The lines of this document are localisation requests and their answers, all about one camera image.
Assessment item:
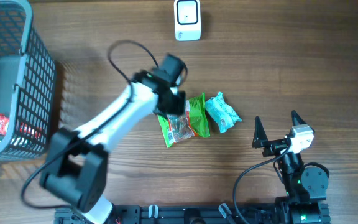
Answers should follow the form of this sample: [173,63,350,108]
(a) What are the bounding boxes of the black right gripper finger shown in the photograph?
[290,110,314,133]
[252,116,269,148]

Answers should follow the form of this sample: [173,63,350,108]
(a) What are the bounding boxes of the green snack bag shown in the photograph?
[158,93,210,148]

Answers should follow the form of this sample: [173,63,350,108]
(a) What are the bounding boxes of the teal tissue pack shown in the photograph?
[205,92,242,133]

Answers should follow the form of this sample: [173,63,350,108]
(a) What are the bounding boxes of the red tissue pack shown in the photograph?
[0,114,42,139]

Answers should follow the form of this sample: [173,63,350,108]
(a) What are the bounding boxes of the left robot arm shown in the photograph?
[39,54,188,223]

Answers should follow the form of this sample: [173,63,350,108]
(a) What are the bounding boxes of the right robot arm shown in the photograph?
[252,111,331,224]

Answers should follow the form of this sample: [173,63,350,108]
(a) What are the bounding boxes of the white barcode scanner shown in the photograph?
[173,0,201,42]

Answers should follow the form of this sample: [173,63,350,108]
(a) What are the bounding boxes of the grey black mesh basket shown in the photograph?
[0,1,57,161]

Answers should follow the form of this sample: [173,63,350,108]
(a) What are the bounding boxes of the black right camera cable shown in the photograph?
[232,143,292,224]

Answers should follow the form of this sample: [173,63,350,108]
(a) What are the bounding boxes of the black camera cable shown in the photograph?
[20,39,161,210]
[232,143,292,224]

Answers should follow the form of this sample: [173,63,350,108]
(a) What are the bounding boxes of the black left camera cable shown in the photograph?
[20,39,161,210]

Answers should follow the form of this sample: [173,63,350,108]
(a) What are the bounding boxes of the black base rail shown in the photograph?
[53,203,332,224]

